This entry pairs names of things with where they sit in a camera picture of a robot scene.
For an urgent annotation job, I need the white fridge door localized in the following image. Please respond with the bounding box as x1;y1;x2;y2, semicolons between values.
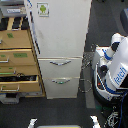
24;0;92;58

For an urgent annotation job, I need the upper fridge drawer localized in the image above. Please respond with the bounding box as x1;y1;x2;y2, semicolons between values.
38;58;82;79

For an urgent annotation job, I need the fridge drawer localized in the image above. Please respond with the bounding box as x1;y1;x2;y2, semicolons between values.
38;58;82;79
44;78;79;99

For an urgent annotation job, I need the lower fridge drawer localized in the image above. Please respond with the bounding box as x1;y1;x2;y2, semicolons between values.
44;78;79;99

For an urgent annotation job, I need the white fridge body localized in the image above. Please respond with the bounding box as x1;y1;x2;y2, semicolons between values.
24;0;92;99

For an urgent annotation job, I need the wooden drawer cabinet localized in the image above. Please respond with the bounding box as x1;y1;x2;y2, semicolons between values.
0;17;45;97

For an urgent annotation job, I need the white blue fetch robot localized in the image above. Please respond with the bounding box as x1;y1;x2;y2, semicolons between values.
92;33;128;105

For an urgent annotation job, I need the green android sticker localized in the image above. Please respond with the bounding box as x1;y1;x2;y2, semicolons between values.
37;3;49;17

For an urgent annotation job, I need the grey box on cabinet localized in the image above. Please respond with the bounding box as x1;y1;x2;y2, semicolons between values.
0;6;26;17

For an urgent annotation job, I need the coiled cable on floor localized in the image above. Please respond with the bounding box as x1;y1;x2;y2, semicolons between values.
78;77;93;94

